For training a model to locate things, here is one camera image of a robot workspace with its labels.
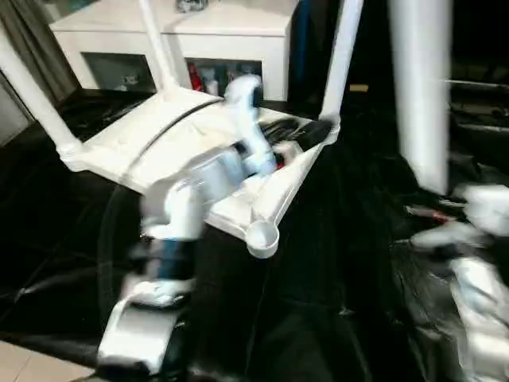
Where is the white plastic table leg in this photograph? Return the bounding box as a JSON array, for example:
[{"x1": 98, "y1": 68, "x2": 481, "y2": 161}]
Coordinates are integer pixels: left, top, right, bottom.
[
  {"x1": 317, "y1": 0, "x2": 366, "y2": 125},
  {"x1": 387, "y1": 0, "x2": 453, "y2": 197},
  {"x1": 0, "y1": 26, "x2": 87, "y2": 173},
  {"x1": 136, "y1": 0, "x2": 181, "y2": 98}
]

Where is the white glass-door cabinet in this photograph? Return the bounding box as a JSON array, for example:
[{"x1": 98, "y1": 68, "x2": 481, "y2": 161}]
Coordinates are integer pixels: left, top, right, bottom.
[{"x1": 49, "y1": 0, "x2": 298, "y2": 103}]

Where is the black work mat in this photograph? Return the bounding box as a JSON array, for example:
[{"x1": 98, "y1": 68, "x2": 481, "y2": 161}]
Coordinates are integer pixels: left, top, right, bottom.
[{"x1": 0, "y1": 85, "x2": 509, "y2": 382}]

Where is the grey patterned ornament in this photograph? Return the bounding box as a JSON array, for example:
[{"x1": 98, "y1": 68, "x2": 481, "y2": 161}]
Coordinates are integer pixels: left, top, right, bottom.
[{"x1": 176, "y1": 0, "x2": 211, "y2": 14}]

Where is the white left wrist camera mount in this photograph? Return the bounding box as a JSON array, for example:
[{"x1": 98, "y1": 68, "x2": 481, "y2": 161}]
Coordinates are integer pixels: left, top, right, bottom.
[{"x1": 221, "y1": 74, "x2": 280, "y2": 177}]

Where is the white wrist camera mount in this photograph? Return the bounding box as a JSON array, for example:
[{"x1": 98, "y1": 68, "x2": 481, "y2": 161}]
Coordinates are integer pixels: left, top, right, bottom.
[
  {"x1": 456, "y1": 184, "x2": 509, "y2": 236},
  {"x1": 221, "y1": 74, "x2": 280, "y2": 177}
]

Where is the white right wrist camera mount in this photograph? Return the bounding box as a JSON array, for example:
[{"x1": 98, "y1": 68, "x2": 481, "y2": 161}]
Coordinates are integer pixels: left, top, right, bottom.
[{"x1": 456, "y1": 184, "x2": 509, "y2": 236}]

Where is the black left wrist camera cable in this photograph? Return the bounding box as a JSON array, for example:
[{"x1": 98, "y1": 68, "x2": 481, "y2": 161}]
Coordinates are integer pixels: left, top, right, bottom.
[{"x1": 101, "y1": 98, "x2": 224, "y2": 279}]

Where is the dark metal rail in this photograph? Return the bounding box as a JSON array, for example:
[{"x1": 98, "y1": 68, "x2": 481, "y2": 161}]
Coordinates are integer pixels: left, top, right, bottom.
[{"x1": 446, "y1": 78, "x2": 509, "y2": 90}]

